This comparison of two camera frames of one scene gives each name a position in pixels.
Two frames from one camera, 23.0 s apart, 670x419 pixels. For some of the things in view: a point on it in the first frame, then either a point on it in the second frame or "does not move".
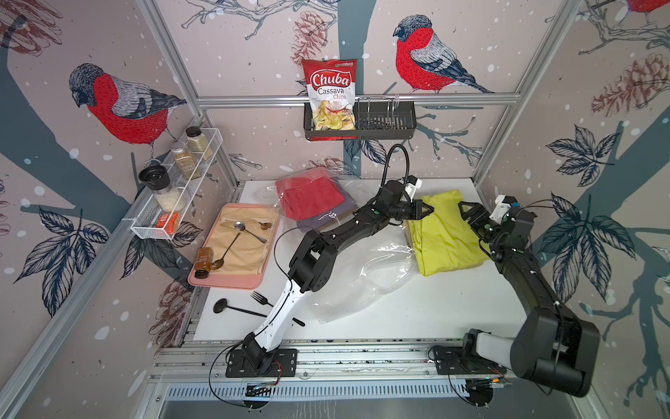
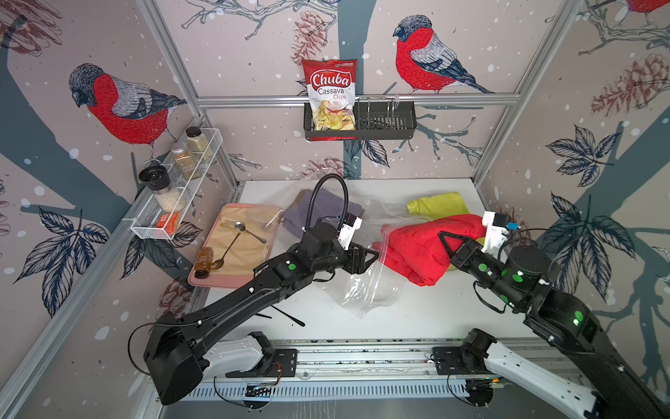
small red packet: [167, 222] does not move
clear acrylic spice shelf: [174, 187] does not move
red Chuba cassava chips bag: [331, 91] does not move
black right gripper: [476, 209] -> [466, 256]
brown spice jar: [186, 163] does not move
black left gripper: [415, 210] -> [359, 266]
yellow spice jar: [198, 141] does not move
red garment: [311, 194] -> [413, 245]
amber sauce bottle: [204, 258] does not move
